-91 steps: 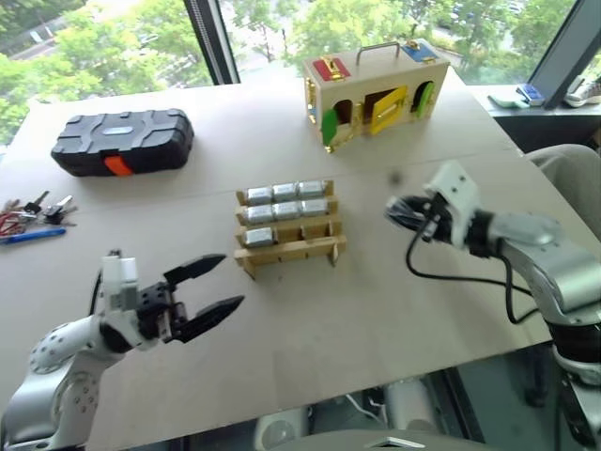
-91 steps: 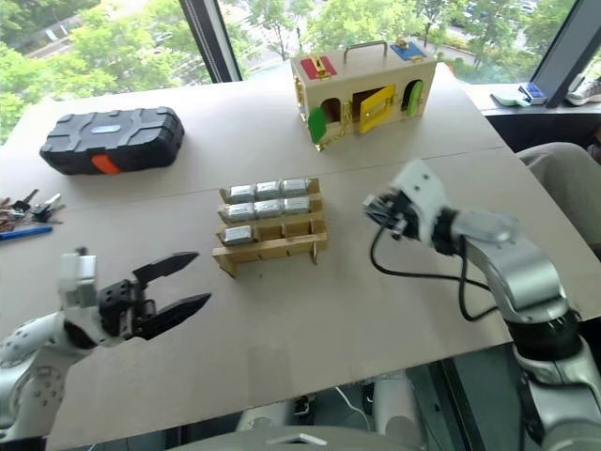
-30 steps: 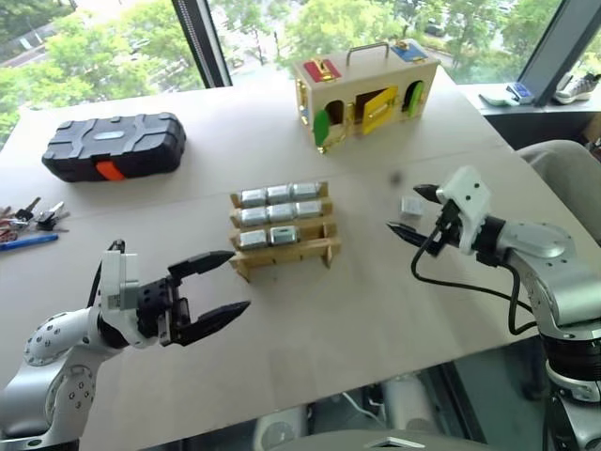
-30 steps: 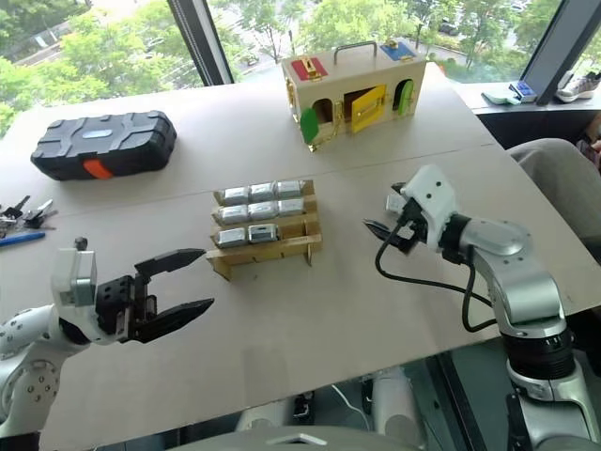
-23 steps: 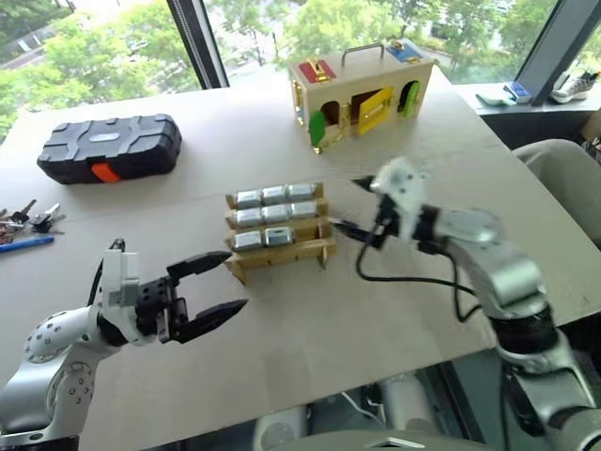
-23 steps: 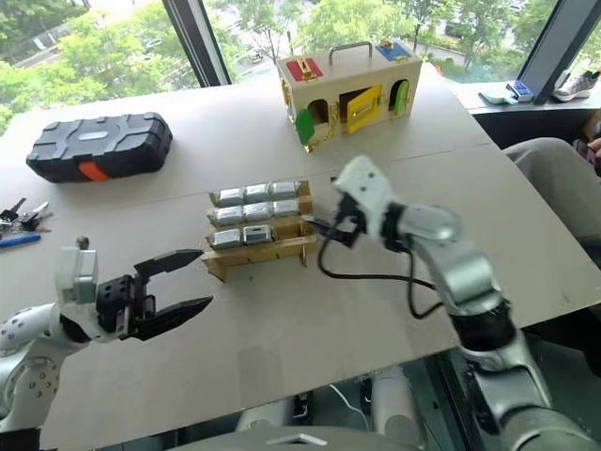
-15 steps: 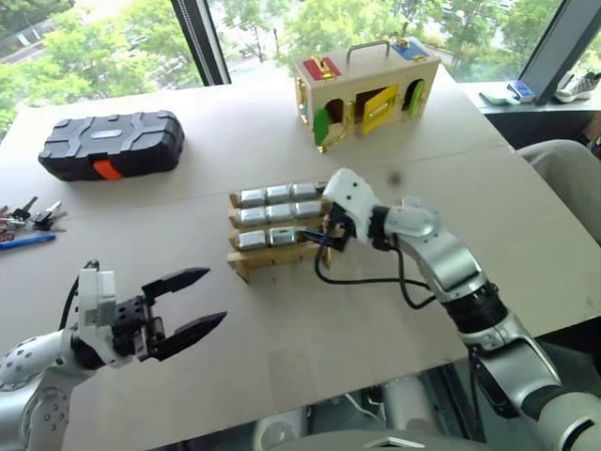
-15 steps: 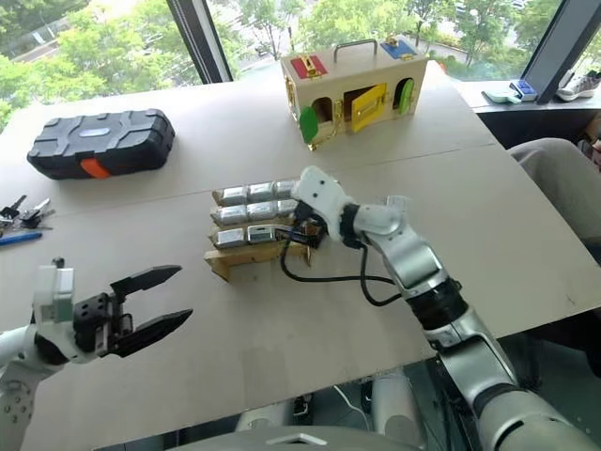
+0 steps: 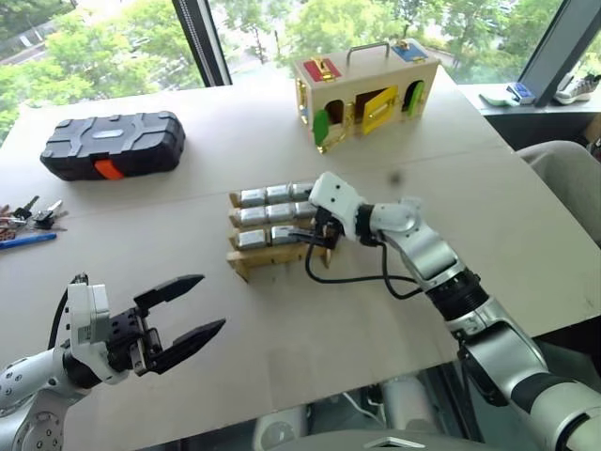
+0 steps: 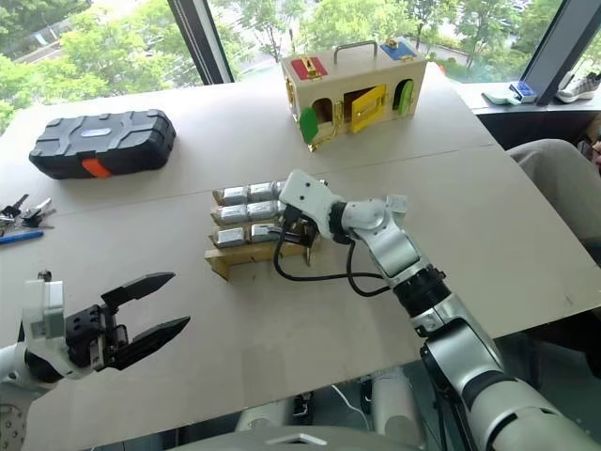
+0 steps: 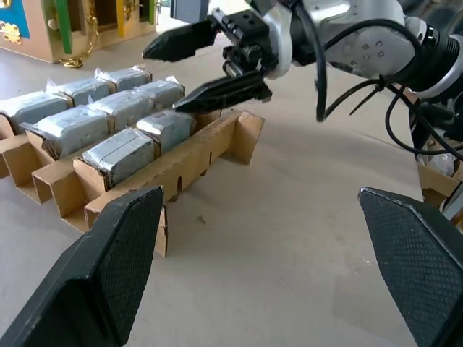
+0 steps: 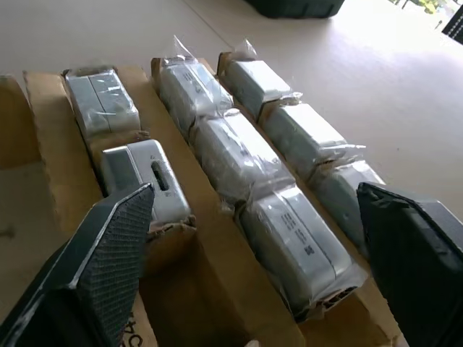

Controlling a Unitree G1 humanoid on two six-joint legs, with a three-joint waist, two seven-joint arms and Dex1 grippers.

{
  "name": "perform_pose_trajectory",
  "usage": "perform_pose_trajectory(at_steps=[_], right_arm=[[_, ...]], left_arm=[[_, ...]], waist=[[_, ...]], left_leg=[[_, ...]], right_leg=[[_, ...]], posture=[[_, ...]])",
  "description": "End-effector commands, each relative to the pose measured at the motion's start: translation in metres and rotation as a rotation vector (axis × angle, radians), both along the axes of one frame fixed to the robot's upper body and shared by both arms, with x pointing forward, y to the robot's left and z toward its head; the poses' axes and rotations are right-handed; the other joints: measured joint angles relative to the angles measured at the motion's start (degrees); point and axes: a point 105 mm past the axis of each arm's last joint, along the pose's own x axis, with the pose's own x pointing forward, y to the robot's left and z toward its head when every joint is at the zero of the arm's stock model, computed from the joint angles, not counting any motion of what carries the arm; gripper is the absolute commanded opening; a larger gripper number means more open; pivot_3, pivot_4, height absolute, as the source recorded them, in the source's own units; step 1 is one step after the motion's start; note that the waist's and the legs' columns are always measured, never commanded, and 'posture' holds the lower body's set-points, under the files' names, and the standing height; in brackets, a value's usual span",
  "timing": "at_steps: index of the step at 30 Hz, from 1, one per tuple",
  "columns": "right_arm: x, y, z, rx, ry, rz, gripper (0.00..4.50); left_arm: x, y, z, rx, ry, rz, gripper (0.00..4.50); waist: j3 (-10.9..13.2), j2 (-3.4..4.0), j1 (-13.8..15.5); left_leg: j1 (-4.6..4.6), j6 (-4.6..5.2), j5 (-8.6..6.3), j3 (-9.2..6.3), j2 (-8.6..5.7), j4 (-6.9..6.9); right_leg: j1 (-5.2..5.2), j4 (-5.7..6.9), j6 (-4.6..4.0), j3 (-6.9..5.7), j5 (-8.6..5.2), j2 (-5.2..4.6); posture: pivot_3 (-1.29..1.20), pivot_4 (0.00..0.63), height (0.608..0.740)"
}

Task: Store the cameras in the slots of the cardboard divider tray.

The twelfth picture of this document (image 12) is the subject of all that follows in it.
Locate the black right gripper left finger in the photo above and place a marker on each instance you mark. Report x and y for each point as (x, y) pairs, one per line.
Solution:
(105, 260)

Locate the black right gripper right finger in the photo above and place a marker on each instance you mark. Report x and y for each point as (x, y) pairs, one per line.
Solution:
(416, 253)

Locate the brown cardboard divider tray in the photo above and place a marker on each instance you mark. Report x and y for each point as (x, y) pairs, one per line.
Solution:
(217, 224)

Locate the dark object at edge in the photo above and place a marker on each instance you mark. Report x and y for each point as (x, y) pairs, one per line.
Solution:
(454, 21)

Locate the dark green bin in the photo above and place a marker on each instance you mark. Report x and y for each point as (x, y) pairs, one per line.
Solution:
(294, 7)

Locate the plastic-wrapped silver camera module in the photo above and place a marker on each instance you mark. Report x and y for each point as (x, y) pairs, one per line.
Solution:
(191, 90)
(343, 199)
(304, 133)
(300, 246)
(260, 83)
(238, 155)

